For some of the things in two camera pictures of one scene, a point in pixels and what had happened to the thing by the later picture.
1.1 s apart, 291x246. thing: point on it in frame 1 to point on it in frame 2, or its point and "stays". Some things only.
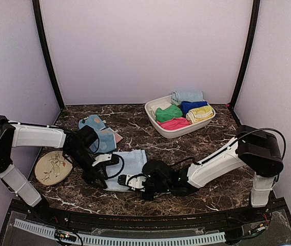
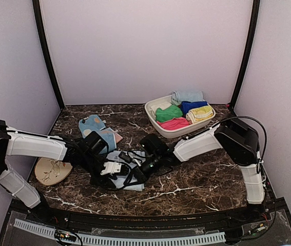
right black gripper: (148, 197) to (140, 176)
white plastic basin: (175, 133) stays
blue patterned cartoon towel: (107, 138) stays
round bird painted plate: (52, 167) stays
